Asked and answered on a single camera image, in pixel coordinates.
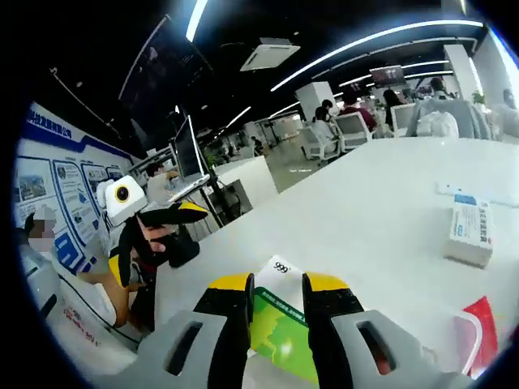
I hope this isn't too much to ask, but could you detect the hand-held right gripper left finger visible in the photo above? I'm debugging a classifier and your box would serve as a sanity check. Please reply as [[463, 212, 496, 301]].
[[135, 271, 255, 389]]

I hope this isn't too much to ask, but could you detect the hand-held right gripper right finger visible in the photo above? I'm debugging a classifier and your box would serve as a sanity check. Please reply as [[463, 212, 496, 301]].
[[302, 271, 447, 389]]

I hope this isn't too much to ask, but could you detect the green white medicine box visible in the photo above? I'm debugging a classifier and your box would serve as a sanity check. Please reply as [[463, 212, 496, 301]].
[[247, 254, 322, 386]]

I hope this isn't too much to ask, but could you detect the red medicine box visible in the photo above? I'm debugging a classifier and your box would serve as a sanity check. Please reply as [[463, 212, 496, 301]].
[[461, 295, 500, 368]]

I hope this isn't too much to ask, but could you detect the blue white medicine box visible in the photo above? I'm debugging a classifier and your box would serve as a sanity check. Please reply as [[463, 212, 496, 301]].
[[443, 193, 498, 269]]

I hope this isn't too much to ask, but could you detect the person's left hand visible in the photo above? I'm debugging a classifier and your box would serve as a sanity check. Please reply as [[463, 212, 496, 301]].
[[141, 224, 175, 256]]

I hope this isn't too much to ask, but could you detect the monitor on stand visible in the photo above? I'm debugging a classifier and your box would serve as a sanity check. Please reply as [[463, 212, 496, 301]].
[[173, 114, 212, 195]]

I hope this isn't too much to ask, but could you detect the white counter block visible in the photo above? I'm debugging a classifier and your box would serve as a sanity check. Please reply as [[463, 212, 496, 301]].
[[210, 156, 281, 214]]

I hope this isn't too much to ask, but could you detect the white chest device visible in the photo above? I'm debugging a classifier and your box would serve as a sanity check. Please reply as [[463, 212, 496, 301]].
[[19, 247, 62, 325]]

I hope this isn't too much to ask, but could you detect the dark hanging screen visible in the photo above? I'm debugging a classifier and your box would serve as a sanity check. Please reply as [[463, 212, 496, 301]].
[[118, 14, 215, 117]]

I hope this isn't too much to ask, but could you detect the white office chair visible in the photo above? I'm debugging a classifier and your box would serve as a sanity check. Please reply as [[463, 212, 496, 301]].
[[390, 103, 419, 139], [335, 111, 373, 154]]

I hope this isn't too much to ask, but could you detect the ceiling air conditioner vent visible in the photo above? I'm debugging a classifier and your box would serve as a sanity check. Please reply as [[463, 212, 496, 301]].
[[238, 36, 302, 73]]

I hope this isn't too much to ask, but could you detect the white power strip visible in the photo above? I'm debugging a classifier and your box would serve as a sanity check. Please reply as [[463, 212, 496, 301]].
[[435, 181, 519, 208]]

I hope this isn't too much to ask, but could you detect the ceiling light strip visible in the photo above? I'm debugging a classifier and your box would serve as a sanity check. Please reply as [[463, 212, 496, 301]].
[[270, 19, 486, 92], [185, 0, 209, 43]]

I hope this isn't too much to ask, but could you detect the white plastic bag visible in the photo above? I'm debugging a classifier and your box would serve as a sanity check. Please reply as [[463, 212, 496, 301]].
[[417, 110, 460, 139]]

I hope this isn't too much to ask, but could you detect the grey jacket on chair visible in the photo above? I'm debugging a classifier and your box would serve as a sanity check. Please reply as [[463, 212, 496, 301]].
[[407, 98, 495, 141]]

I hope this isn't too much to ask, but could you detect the red hanging display screen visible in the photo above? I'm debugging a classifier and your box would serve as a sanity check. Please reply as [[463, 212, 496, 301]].
[[369, 66, 406, 88]]

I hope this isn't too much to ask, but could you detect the black device cable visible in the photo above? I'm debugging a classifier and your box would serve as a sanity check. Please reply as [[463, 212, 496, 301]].
[[60, 277, 141, 345]]

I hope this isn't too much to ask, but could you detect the blue white wall poster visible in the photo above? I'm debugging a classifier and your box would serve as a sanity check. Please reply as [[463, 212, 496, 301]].
[[15, 100, 135, 280]]

